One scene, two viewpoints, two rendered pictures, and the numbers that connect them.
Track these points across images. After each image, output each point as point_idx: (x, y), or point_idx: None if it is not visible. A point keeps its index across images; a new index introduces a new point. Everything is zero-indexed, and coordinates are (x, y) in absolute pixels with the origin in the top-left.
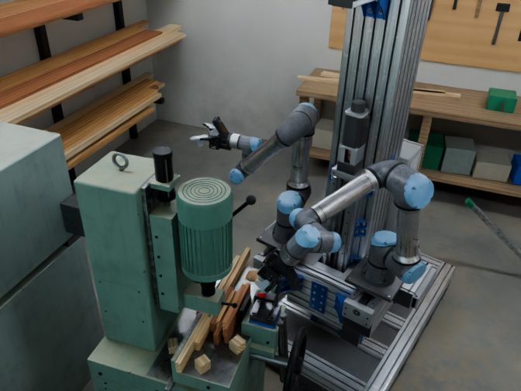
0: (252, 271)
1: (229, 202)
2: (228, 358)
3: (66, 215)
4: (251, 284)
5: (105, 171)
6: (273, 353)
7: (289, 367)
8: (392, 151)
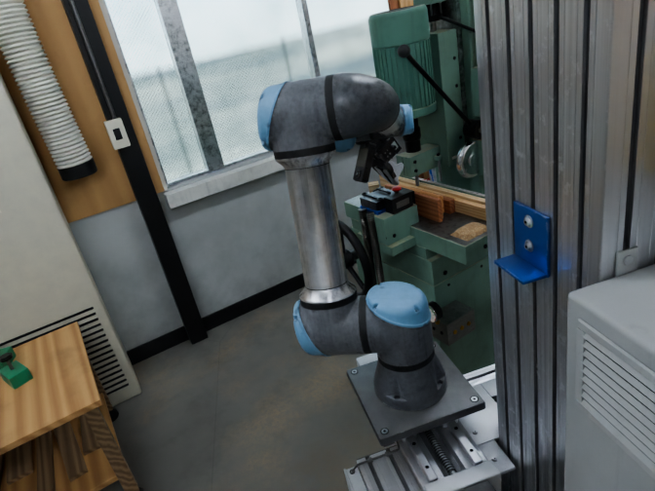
0: (479, 224)
1: (371, 22)
2: None
3: None
4: (460, 225)
5: None
6: (358, 233)
7: None
8: (535, 187)
